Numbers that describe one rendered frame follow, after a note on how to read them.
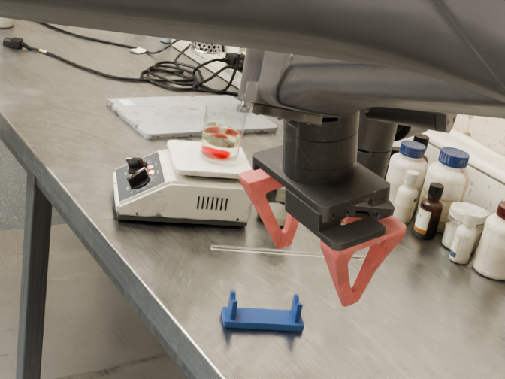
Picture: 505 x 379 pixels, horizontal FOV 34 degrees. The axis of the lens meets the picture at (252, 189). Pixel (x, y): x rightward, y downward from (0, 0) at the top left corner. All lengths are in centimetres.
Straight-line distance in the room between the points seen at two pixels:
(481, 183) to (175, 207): 54
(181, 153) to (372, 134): 42
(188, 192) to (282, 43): 104
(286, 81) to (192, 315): 60
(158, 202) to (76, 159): 26
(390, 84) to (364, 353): 70
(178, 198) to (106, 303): 110
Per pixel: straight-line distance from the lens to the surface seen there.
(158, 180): 121
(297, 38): 16
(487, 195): 144
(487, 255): 127
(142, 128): 156
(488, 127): 149
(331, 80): 40
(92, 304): 227
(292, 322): 102
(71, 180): 133
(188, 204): 121
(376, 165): 93
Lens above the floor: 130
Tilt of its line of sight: 23 degrees down
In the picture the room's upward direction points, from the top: 10 degrees clockwise
